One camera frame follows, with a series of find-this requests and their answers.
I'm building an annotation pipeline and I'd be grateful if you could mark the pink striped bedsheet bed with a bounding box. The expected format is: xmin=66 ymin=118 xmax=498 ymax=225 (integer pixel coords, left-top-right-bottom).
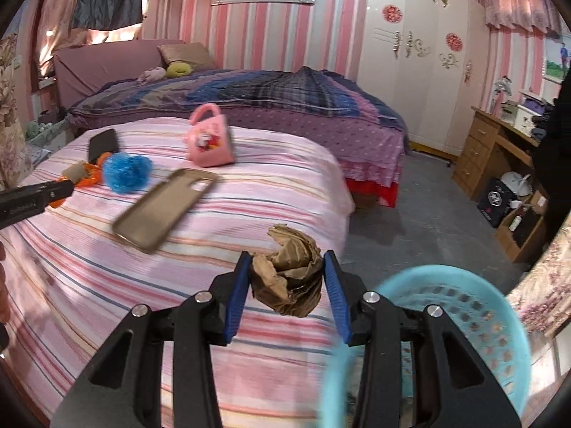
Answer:
xmin=1 ymin=128 xmax=353 ymax=427

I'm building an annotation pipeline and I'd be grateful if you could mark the desk lamp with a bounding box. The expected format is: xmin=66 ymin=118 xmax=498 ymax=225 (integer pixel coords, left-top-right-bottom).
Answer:
xmin=489 ymin=75 xmax=512 ymax=115

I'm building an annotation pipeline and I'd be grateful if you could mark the black smartphone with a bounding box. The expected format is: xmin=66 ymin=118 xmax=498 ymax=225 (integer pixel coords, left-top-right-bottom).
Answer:
xmin=88 ymin=128 xmax=120 ymax=164

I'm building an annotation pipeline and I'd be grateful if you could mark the turquoise plastic laundry basket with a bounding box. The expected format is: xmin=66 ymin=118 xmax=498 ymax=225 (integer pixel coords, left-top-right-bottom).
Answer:
xmin=318 ymin=265 xmax=530 ymax=427

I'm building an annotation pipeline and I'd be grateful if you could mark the brown pillow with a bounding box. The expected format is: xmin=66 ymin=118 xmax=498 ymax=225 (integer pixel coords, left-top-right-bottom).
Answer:
xmin=158 ymin=42 xmax=216 ymax=72

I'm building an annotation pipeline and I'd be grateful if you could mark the yellow plush toy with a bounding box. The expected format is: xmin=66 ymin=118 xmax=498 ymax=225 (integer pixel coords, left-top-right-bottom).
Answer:
xmin=166 ymin=61 xmax=193 ymax=78

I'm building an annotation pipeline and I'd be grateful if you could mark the pink valance curtain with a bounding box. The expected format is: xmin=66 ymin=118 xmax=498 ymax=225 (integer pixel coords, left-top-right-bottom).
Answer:
xmin=483 ymin=0 xmax=562 ymax=35

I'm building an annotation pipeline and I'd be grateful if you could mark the floral curtain left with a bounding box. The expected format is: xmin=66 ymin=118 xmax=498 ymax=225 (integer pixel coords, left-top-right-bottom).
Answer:
xmin=0 ymin=34 xmax=32 ymax=191

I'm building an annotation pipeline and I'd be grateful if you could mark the tan phone case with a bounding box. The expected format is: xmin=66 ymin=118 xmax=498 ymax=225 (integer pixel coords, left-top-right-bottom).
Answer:
xmin=111 ymin=168 xmax=220 ymax=254

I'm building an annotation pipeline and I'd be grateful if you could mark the blue plastic bag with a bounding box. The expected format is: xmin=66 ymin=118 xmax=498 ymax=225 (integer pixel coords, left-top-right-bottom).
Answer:
xmin=102 ymin=153 xmax=153 ymax=194

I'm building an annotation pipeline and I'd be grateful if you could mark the cardboard tube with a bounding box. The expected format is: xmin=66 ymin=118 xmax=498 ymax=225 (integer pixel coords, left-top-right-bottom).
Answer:
xmin=62 ymin=161 xmax=89 ymax=184

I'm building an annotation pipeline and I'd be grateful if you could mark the wooden desk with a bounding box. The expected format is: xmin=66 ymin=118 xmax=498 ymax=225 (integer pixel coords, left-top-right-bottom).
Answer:
xmin=452 ymin=108 xmax=548 ymax=263

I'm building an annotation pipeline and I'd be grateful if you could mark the purple bed with plaid blanket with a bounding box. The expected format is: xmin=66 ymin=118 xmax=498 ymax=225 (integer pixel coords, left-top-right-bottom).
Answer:
xmin=53 ymin=40 xmax=408 ymax=208

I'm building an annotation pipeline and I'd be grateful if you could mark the black shopping bag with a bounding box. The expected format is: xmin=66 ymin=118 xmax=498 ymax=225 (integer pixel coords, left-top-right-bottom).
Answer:
xmin=477 ymin=177 xmax=519 ymax=228

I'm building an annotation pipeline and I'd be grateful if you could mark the pink plush toy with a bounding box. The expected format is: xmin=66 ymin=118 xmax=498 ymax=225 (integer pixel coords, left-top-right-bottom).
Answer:
xmin=137 ymin=67 xmax=166 ymax=85

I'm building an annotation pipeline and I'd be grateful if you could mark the person left hand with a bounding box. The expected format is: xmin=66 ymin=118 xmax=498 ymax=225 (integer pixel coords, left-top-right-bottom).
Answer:
xmin=0 ymin=244 xmax=11 ymax=325

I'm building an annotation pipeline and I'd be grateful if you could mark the pink cartoon mug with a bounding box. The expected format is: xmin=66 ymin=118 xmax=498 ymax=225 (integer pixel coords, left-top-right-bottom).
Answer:
xmin=184 ymin=103 xmax=235 ymax=168

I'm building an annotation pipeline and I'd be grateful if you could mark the floral curtain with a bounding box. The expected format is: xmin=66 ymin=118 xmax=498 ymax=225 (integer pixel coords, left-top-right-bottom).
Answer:
xmin=0 ymin=34 xmax=32 ymax=191
xmin=506 ymin=215 xmax=571 ymax=338

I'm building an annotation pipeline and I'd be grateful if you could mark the white wardrobe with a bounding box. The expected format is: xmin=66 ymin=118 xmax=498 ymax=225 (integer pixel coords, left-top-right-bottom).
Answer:
xmin=357 ymin=0 xmax=490 ymax=156

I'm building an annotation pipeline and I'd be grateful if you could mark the brown paper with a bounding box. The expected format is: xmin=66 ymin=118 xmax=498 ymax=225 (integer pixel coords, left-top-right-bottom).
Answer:
xmin=250 ymin=224 xmax=324 ymax=318

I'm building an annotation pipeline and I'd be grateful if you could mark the orange snack wrapper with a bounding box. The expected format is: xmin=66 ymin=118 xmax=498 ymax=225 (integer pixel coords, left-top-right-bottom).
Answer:
xmin=57 ymin=153 xmax=112 ymax=188

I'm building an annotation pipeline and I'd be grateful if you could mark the floral curtain right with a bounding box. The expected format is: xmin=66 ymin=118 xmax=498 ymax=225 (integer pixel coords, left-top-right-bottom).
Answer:
xmin=506 ymin=215 xmax=571 ymax=338

